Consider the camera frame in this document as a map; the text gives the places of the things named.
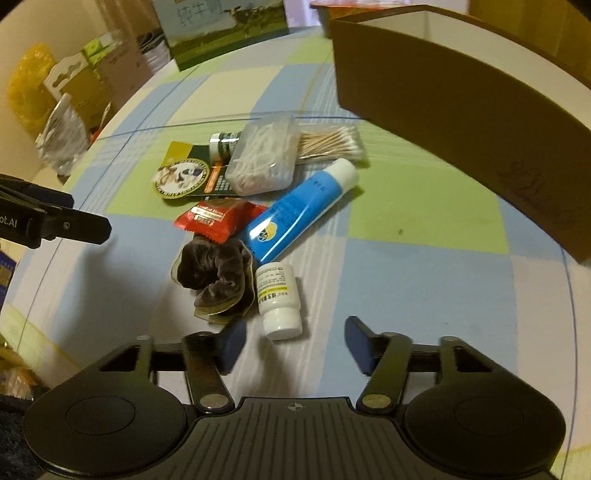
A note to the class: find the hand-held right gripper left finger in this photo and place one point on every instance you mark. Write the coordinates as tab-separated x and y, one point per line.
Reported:
233	344

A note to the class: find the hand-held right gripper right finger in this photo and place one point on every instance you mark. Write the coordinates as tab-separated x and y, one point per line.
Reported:
360	344

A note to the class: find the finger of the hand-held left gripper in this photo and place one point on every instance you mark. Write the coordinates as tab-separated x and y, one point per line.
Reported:
46	196
83	227

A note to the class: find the white pill bottle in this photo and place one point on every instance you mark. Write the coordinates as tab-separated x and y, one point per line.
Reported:
277	300

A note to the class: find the brown velvet scrunchie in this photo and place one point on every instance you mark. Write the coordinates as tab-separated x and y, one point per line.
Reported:
207	267
212	317

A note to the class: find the red snack packet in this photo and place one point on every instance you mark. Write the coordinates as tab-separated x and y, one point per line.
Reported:
217	217

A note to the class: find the blue and white tube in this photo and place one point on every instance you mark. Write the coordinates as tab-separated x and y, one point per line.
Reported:
286	212

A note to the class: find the clear bag white floss picks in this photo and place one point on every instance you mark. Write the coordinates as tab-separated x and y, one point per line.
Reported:
263	152

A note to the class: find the brown cardboard box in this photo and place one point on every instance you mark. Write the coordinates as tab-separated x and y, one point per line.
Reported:
438	101

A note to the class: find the desktop with plaid tablecloth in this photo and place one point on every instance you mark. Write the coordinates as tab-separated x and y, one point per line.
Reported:
415	258

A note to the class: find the blue box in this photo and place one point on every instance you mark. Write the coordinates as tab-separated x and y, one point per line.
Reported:
7	277

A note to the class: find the silver foil bag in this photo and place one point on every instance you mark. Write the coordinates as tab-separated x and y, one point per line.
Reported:
64	134

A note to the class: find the green blister card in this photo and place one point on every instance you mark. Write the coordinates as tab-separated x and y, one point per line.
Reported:
178	175

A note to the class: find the yellow plastic bag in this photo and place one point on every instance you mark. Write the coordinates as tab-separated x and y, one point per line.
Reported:
30	87

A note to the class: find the white and green hanger box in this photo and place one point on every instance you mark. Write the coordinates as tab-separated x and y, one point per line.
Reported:
76	83

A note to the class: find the orange lip balm stick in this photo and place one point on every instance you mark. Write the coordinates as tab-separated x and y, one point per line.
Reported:
212	180

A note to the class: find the plain cardboard carton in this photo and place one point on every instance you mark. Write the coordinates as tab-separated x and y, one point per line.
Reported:
122	69

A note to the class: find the small green jar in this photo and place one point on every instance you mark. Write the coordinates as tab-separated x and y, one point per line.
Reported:
221	143

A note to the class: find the bag of wooden cotton swabs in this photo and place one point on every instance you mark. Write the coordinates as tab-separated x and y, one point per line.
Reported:
328	143

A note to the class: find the dark cloth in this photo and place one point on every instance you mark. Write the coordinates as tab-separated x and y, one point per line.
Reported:
14	438

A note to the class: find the green milk carton box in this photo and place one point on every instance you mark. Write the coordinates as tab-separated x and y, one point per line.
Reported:
221	37

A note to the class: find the tall cardboard carton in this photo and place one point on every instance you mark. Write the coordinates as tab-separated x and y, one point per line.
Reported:
545	32

